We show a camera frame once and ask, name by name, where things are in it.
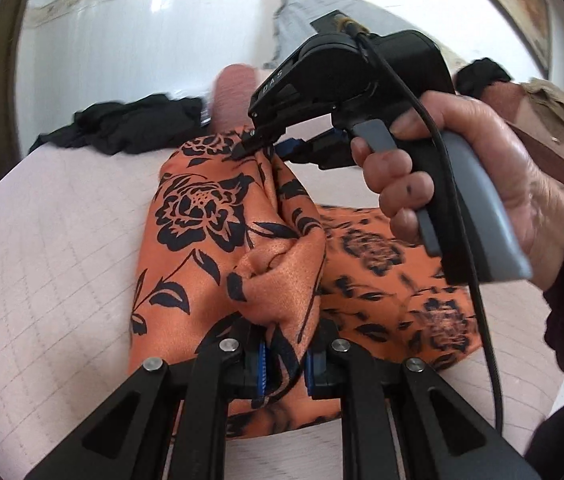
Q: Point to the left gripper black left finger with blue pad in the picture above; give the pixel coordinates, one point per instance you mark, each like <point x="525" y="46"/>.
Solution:
<point x="166" y="420"/>

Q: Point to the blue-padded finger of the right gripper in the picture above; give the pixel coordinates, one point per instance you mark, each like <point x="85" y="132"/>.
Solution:
<point x="328" y="150"/>

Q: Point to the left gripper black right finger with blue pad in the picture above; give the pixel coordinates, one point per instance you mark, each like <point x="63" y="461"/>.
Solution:
<point x="402" y="420"/>

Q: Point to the orange black floral garment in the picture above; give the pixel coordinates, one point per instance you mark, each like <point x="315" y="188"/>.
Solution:
<point x="228" y="240"/>

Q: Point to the person's right hand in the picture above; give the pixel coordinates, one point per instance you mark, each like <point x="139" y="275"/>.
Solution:
<point x="533" y="200"/>

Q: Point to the grey pillow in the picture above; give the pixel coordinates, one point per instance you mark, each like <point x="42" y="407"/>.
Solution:
<point x="297" y="20"/>

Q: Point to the small black garment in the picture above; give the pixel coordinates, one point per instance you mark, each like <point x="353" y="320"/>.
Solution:
<point x="474" y="78"/>

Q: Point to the pink and maroon pillow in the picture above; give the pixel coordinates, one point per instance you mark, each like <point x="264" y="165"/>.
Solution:
<point x="231" y="97"/>

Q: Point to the olive green cloth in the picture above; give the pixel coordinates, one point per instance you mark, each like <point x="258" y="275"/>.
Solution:
<point x="547" y="102"/>

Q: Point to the maroon pink blanket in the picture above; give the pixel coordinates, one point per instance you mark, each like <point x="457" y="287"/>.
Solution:
<point x="512" y="104"/>

